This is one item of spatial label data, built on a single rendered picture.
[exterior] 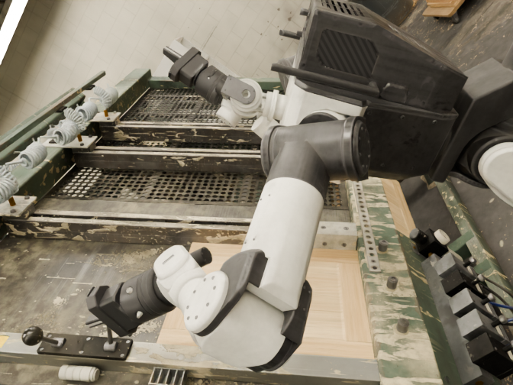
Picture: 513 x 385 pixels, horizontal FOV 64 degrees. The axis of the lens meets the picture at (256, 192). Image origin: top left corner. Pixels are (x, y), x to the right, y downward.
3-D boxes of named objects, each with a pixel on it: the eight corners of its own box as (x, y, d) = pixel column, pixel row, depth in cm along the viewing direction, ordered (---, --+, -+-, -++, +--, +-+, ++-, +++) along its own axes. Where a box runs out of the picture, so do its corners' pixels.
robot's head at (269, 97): (274, 94, 89) (234, 85, 89) (277, 85, 79) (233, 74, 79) (267, 124, 89) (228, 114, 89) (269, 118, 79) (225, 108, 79)
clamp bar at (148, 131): (338, 147, 177) (343, 94, 164) (78, 141, 188) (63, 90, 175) (337, 137, 185) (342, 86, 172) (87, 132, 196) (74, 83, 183)
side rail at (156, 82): (329, 100, 243) (330, 82, 237) (150, 97, 254) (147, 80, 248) (328, 95, 250) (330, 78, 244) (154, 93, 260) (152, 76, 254)
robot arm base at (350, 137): (379, 168, 69) (371, 101, 65) (362, 202, 59) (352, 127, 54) (297, 173, 76) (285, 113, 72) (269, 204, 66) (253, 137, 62)
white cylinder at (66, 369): (60, 382, 87) (95, 385, 86) (56, 373, 86) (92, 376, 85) (66, 370, 90) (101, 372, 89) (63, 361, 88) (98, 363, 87)
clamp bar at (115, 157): (343, 178, 155) (350, 119, 142) (48, 169, 166) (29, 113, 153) (341, 166, 163) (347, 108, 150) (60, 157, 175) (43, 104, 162)
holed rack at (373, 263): (381, 273, 106) (381, 271, 105) (369, 272, 106) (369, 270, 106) (337, 78, 243) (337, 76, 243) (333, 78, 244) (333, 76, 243)
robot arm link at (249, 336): (214, 332, 66) (257, 402, 49) (161, 304, 63) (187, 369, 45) (250, 277, 68) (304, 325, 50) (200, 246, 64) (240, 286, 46)
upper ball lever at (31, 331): (66, 353, 90) (33, 345, 78) (50, 351, 90) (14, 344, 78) (72, 334, 91) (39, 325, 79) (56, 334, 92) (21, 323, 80)
